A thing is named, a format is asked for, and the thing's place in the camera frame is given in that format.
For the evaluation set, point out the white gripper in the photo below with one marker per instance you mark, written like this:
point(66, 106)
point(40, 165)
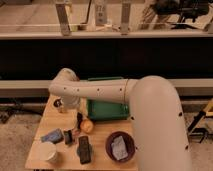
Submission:
point(80, 107)

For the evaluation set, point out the black handled brush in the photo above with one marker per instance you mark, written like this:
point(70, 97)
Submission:
point(70, 135)

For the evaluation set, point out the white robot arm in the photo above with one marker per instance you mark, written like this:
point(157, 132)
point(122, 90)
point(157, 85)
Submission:
point(158, 124)

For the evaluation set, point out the green plastic tray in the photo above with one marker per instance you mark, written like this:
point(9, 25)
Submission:
point(106, 111)

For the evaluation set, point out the orange apple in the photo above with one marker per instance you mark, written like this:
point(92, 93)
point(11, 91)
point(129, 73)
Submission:
point(87, 126)

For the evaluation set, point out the small metal cup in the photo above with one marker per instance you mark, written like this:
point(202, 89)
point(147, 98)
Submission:
point(58, 105)

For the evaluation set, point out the blue sponge block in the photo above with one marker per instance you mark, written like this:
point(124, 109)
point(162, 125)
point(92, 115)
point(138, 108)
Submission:
point(54, 136)

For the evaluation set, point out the black remote control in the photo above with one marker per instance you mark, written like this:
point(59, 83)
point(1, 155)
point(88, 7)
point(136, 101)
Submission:
point(84, 150)

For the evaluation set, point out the grey crumpled cloth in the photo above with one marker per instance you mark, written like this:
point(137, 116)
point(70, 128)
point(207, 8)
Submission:
point(119, 150)

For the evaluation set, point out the white paper cup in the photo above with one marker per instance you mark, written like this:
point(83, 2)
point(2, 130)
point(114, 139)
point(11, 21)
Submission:
point(47, 152)

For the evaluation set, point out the dark purple plate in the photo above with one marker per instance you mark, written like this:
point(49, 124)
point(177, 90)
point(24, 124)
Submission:
point(130, 146)

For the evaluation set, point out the black wheeled stand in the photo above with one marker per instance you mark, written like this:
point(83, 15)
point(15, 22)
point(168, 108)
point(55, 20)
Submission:
point(198, 127)

